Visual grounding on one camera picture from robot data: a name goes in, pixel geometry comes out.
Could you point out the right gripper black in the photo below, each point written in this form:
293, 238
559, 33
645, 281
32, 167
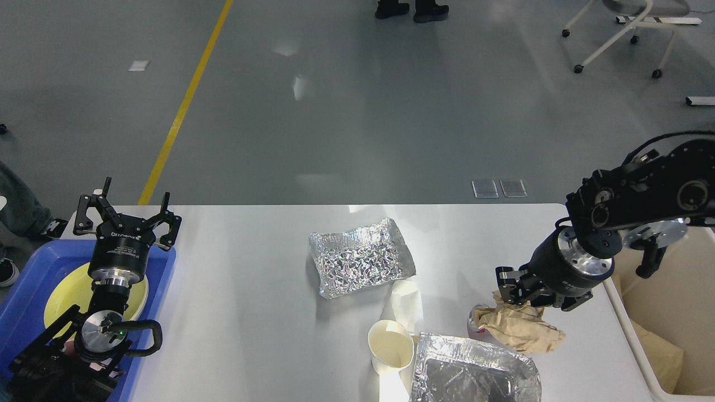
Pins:
559, 263

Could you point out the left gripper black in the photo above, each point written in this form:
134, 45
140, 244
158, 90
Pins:
120, 251

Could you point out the brown paper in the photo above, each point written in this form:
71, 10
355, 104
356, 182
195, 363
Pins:
522, 328

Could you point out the yellow plastic plate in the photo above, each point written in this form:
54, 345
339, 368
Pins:
75, 288

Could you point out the foil tray with paper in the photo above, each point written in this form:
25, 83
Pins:
448, 368

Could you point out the pink mug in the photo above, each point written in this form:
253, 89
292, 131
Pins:
69, 349

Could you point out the brown paper bag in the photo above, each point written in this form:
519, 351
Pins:
660, 360

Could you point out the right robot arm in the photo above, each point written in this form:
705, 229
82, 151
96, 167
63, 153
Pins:
646, 203

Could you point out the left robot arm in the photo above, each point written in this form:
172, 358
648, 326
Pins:
77, 357

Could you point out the crushed red soda can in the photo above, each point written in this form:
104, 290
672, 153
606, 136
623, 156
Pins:
473, 325

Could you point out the person in grey trousers sneakers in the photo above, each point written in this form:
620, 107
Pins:
22, 212

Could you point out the right floor outlet plate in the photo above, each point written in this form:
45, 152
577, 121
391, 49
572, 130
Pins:
513, 188

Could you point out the floor outlet plate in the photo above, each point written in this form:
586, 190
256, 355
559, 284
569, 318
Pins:
513, 188
485, 189

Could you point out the left floor outlet plate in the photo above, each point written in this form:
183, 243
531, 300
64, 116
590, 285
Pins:
485, 189

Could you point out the white paper cup lying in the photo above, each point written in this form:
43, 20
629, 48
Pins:
406, 305

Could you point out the white plastic bin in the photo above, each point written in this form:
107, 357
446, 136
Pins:
676, 303

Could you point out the white paper cup upright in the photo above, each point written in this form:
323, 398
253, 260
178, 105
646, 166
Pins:
391, 347

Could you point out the crumpled foil tray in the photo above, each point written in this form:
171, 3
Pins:
361, 258

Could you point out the white furniture leg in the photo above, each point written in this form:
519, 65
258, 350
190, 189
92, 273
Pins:
696, 101

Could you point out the white rolling chair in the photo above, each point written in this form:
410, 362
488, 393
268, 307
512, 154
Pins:
646, 15

